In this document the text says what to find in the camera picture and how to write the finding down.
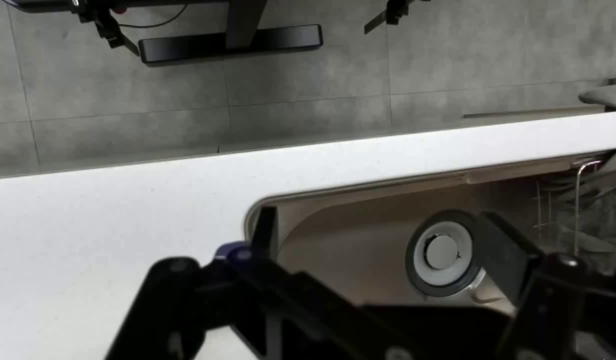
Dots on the black camera stand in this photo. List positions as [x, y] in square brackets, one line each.
[388, 12]
[107, 22]

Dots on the black desk foot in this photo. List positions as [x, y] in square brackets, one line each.
[228, 42]

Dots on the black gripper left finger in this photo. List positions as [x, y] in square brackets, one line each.
[188, 306]

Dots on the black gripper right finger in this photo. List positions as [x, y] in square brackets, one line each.
[555, 300]

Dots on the round sink drain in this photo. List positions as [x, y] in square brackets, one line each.
[443, 252]

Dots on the stainless steel sink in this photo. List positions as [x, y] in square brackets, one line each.
[348, 247]

